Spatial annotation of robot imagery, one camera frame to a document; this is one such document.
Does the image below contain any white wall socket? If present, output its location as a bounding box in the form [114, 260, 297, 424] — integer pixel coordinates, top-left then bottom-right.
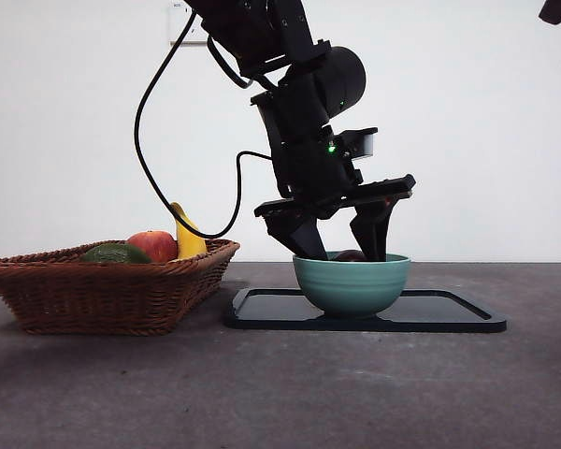
[169, 2, 211, 47]

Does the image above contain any brown wicker basket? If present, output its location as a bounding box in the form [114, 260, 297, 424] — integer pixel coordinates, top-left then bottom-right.
[0, 238, 241, 337]

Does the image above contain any teal ribbed bowl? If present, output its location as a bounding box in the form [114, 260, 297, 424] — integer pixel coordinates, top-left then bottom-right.
[292, 252, 411, 320]

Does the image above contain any green avocado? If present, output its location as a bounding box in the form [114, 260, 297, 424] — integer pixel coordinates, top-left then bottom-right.
[79, 242, 152, 265]

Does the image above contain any red yellow apple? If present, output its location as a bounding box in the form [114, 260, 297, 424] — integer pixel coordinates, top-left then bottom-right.
[125, 230, 179, 263]

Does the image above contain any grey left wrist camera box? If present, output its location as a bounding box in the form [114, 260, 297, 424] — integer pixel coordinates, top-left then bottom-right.
[331, 126, 379, 163]

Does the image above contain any black rectangular tray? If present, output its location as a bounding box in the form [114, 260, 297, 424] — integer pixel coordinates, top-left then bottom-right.
[222, 287, 508, 334]

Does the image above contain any yellow banana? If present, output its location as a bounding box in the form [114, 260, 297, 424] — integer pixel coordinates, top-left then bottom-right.
[169, 201, 209, 260]

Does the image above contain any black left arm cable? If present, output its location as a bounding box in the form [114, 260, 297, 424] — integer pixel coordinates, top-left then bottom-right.
[134, 8, 275, 239]

